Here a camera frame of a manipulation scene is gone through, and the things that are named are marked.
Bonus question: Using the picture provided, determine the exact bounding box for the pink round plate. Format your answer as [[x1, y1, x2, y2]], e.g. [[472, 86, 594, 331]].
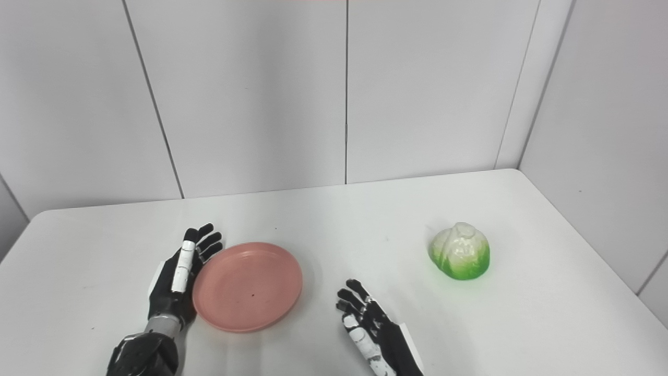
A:
[[192, 242, 304, 333]]

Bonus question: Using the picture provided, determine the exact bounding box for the green white toy cabbage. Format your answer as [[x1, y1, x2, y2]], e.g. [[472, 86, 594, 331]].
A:
[[428, 222, 491, 281]]

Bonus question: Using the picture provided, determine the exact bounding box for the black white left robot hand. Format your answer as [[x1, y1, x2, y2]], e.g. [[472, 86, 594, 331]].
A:
[[148, 223, 224, 333]]

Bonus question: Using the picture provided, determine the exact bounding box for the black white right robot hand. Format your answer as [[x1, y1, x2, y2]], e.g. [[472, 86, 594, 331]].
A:
[[336, 279, 425, 376]]

